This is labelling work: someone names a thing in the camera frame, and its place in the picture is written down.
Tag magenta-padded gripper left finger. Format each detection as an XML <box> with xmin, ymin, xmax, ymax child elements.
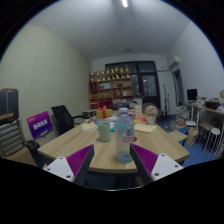
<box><xmin>43</xmin><ymin>143</ymin><xmax>96</xmax><ymax>187</ymax></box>

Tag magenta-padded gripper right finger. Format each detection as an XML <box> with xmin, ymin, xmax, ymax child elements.
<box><xmin>129</xmin><ymin>143</ymin><xmax>184</xmax><ymax>186</ymax></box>

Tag brown cardboard box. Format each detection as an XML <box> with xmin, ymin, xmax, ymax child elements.
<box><xmin>0</xmin><ymin>146</ymin><xmax>38</xmax><ymax>168</ymax></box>

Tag purple sign board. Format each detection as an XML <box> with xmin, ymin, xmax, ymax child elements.
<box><xmin>26</xmin><ymin>110</ymin><xmax>54</xmax><ymax>140</ymax></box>

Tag orange red book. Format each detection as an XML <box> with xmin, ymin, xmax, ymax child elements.
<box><xmin>134</xmin><ymin>116</ymin><xmax>148</xmax><ymax>124</ymax></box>

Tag black computer monitor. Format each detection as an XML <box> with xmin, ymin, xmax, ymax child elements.
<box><xmin>186</xmin><ymin>88</ymin><xmax>199</xmax><ymax>102</ymax></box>

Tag small black suitcase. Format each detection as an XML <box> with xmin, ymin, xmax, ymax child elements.
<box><xmin>23</xmin><ymin>139</ymin><xmax>46</xmax><ymax>168</ymax></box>

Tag pale yellow book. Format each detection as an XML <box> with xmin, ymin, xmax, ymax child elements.
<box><xmin>80</xmin><ymin>121</ymin><xmax>99</xmax><ymax>132</ymax></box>

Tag wooden shelf unit with trophies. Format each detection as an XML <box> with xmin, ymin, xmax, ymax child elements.
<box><xmin>88</xmin><ymin>64</ymin><xmax>134</xmax><ymax>110</ymax></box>

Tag white round stool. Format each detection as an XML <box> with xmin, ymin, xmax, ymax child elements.
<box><xmin>202</xmin><ymin>127</ymin><xmax>222</xmax><ymax>153</ymax></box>

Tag black office chair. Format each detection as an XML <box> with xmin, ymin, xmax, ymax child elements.
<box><xmin>51</xmin><ymin>104</ymin><xmax>84</xmax><ymax>135</ymax></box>

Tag orange standing card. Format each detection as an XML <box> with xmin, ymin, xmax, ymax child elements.
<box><xmin>133</xmin><ymin>104</ymin><xmax>145</xmax><ymax>119</ymax></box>

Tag pile of books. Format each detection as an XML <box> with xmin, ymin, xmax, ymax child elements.
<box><xmin>174</xmin><ymin>105</ymin><xmax>191</xmax><ymax>127</ymax></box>

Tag black framed glass door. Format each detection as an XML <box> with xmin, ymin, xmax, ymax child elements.
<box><xmin>104</xmin><ymin>60</ymin><xmax>162</xmax><ymax>109</ymax></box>

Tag white wall air conditioner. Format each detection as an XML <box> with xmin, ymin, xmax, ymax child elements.
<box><xmin>166</xmin><ymin>54</ymin><xmax>182</xmax><ymax>69</ymax></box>

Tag cluttered side desk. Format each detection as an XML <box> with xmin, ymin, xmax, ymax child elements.
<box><xmin>186</xmin><ymin>98</ymin><xmax>224</xmax><ymax>134</ymax></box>

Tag pale green cup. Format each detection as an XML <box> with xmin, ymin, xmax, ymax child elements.
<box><xmin>97</xmin><ymin>121</ymin><xmax>112</xmax><ymax>143</ymax></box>

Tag yellow gift box red ribbon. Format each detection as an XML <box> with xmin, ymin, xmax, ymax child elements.
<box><xmin>95</xmin><ymin>105</ymin><xmax>114</xmax><ymax>120</ymax></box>

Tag cream flat book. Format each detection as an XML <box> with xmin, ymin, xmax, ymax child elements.
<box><xmin>133</xmin><ymin>123</ymin><xmax>158</xmax><ymax>134</ymax></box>

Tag pink flowers in white pot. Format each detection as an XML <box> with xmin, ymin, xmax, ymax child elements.
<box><xmin>144</xmin><ymin>105</ymin><xmax>159</xmax><ymax>126</ymax></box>

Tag clear plastic water bottle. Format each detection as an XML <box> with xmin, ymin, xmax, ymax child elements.
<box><xmin>114</xmin><ymin>107</ymin><xmax>136</xmax><ymax>164</ymax></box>

